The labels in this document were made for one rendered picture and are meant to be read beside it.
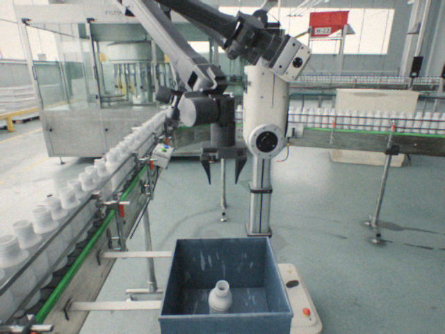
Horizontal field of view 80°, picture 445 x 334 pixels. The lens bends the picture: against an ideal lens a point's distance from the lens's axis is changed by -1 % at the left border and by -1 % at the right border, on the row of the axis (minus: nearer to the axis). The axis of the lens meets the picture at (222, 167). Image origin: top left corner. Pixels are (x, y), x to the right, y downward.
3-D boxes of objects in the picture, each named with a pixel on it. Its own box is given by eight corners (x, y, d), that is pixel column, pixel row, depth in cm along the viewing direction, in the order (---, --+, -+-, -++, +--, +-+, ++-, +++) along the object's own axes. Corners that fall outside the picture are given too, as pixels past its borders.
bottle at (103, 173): (110, 207, 100) (103, 165, 95) (94, 206, 101) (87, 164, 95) (117, 199, 106) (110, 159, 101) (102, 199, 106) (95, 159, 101)
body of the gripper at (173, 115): (163, 121, 122) (167, 105, 120) (166, 117, 132) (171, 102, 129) (176, 126, 123) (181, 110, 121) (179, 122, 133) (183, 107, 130)
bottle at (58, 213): (57, 246, 78) (44, 194, 72) (79, 244, 79) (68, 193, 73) (48, 259, 72) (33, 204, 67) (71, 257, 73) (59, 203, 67)
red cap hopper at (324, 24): (298, 128, 729) (309, 12, 635) (298, 124, 794) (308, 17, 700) (334, 130, 705) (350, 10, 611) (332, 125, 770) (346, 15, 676)
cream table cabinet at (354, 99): (391, 156, 492) (405, 90, 453) (402, 168, 436) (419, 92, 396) (327, 152, 521) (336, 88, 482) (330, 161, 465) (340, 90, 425)
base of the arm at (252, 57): (253, 69, 134) (266, 46, 131) (239, 60, 132) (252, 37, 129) (251, 69, 142) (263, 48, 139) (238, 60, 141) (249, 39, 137)
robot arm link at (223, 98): (241, 94, 60) (224, 92, 64) (217, 95, 55) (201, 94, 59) (240, 125, 62) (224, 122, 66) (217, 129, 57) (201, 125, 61)
